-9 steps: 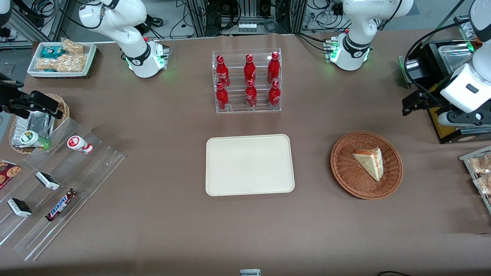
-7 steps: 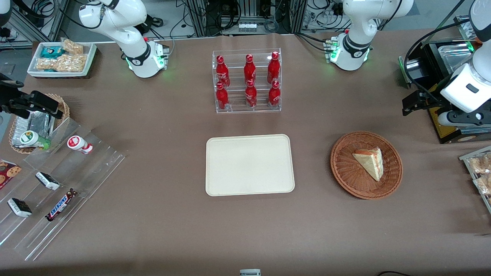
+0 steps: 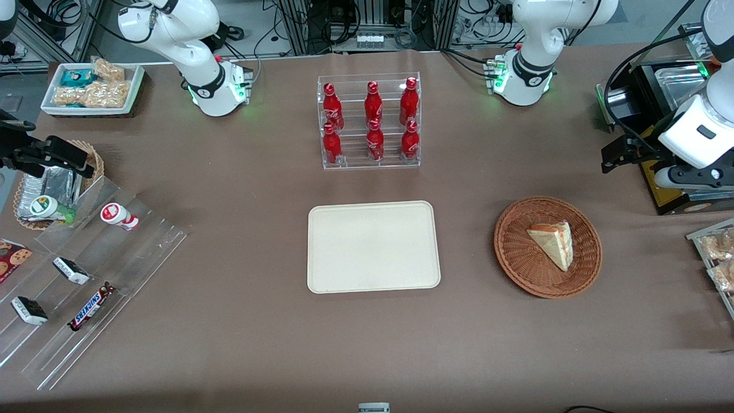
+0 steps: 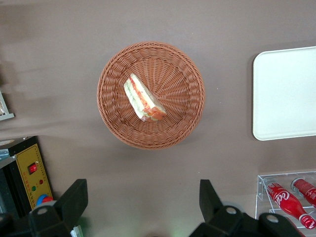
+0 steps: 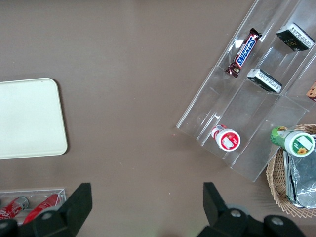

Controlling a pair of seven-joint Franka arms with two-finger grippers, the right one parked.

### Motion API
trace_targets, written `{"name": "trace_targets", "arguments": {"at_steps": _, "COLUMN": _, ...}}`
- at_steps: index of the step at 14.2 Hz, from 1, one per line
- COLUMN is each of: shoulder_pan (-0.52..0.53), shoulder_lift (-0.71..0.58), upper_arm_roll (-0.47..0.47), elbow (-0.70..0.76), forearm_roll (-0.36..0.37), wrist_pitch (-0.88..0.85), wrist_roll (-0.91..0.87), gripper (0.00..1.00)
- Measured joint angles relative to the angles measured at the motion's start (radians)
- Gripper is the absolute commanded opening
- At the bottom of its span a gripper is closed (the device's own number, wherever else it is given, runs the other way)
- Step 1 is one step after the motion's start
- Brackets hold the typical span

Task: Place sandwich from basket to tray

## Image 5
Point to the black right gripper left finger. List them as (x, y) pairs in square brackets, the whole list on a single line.
[(71, 209)]

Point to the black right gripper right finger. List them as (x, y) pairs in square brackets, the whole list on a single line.
[(217, 217)]

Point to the small tan wicker basket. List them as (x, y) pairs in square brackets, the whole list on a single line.
[(275, 180)]

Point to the cream plastic tray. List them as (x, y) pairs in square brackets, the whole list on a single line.
[(29, 118)]

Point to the clear acrylic bottle rack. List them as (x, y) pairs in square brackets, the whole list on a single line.
[(61, 195)]

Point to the red cola bottle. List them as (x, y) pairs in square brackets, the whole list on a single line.
[(11, 209), (40, 208)]

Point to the red capped yogurt bottle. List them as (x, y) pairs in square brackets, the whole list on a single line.
[(228, 139)]

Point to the foil wrapped package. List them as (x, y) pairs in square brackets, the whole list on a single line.
[(304, 180), (287, 177)]

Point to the green capped yogurt bottle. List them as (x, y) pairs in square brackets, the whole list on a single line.
[(296, 143)]

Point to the clear acrylic tiered display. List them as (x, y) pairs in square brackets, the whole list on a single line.
[(234, 103)]

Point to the small black white box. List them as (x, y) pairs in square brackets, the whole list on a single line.
[(264, 80), (295, 37)]

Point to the chocolate chip cookie package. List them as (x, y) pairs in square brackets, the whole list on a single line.
[(313, 91)]

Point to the Snickers chocolate bar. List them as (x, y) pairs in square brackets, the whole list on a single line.
[(244, 50)]

